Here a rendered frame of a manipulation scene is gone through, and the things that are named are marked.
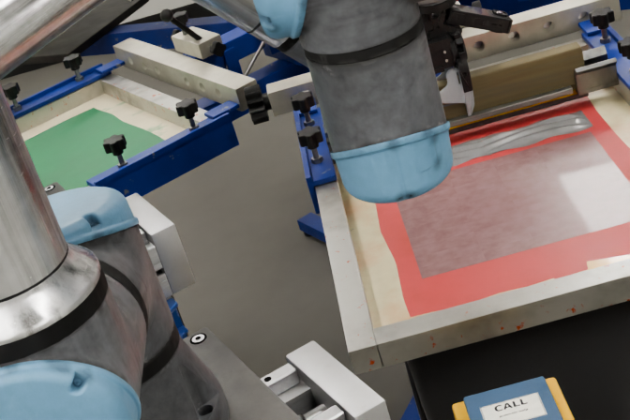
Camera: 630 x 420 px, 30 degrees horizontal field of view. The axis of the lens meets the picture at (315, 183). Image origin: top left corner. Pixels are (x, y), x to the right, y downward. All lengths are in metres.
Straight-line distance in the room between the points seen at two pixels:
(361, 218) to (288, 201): 2.25
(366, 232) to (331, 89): 1.13
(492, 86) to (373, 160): 1.32
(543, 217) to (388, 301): 0.28
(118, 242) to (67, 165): 1.55
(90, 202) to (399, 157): 0.29
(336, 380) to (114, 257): 0.29
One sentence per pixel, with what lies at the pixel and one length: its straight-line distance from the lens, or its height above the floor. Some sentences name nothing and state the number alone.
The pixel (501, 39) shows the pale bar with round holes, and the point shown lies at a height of 1.02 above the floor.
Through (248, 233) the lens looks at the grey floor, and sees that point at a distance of 3.99.
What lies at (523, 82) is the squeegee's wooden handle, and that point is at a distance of 2.03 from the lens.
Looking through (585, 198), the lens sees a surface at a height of 0.96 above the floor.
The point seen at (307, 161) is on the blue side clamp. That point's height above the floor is 1.01.
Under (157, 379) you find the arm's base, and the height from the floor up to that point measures 1.34.
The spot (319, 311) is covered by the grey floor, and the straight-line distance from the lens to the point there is 3.46.
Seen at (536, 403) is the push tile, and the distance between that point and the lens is 1.39.
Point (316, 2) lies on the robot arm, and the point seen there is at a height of 1.64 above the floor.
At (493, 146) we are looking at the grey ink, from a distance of 1.98.
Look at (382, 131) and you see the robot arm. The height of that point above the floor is 1.56.
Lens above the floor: 1.85
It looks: 26 degrees down
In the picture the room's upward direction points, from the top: 17 degrees counter-clockwise
